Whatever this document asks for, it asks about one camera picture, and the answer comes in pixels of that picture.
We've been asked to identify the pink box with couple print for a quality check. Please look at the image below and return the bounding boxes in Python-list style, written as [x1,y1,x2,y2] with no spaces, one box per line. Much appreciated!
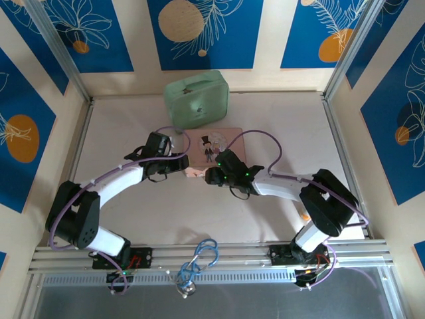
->
[183,127,247,179]

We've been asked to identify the mint green zip case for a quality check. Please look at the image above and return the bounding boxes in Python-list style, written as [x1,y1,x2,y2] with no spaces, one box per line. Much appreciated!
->
[163,69,232,135]

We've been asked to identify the grey metal sheet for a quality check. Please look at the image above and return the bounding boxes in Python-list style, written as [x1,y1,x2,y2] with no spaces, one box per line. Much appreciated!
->
[31,265,402,319]

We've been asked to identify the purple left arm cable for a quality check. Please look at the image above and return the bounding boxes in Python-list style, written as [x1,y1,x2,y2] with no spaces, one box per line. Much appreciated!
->
[48,126,192,296]

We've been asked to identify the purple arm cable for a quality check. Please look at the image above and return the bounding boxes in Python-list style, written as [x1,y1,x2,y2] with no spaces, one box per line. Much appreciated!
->
[48,126,192,296]
[227,130,370,290]

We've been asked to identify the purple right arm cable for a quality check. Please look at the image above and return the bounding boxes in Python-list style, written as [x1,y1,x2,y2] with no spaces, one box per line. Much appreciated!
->
[227,130,370,290]

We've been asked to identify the aluminium side rail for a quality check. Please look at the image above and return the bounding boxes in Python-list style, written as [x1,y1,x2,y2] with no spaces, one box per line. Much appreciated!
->
[321,94,371,240]
[49,96,96,249]

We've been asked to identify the aluminium frame rail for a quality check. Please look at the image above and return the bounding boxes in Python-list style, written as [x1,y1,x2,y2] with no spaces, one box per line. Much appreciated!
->
[28,239,394,273]

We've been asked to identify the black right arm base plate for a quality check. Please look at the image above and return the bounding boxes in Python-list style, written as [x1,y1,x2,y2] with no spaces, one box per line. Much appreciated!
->
[269,245,333,266]

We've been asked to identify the grey slotted cable duct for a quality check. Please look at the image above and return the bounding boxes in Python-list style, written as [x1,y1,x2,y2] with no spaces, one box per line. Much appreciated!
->
[39,268,297,287]

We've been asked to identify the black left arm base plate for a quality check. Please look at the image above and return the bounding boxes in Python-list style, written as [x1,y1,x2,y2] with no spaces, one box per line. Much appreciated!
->
[92,247,154,270]

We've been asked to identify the blue coiled cable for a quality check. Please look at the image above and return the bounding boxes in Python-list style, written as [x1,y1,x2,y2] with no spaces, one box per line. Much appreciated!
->
[175,238,219,293]

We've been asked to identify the aluminium frame post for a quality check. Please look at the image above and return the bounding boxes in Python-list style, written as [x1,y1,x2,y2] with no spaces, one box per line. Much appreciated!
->
[25,0,94,102]
[323,0,389,100]

